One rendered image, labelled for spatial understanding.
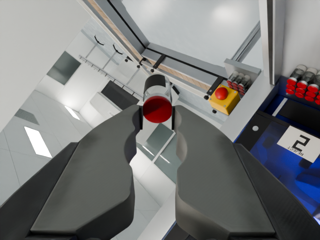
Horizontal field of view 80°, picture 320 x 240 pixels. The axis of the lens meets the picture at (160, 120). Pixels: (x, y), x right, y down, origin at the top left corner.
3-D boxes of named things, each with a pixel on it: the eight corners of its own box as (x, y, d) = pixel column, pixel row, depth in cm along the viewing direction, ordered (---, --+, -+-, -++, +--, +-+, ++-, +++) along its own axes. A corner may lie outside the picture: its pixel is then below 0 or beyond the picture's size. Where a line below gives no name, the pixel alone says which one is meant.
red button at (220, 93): (231, 94, 63) (224, 104, 62) (221, 89, 65) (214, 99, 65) (229, 88, 60) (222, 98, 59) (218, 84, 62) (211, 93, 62)
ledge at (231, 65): (263, 91, 72) (260, 95, 72) (233, 79, 80) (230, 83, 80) (261, 68, 61) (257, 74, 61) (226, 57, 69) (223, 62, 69)
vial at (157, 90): (170, 72, 16) (174, 94, 13) (169, 95, 17) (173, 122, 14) (144, 72, 16) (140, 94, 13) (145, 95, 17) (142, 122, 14)
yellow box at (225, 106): (241, 101, 67) (229, 118, 67) (224, 93, 71) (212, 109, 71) (238, 90, 61) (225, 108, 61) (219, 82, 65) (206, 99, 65)
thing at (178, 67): (267, 81, 68) (241, 116, 67) (268, 101, 80) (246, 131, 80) (149, 40, 110) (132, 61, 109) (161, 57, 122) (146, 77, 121)
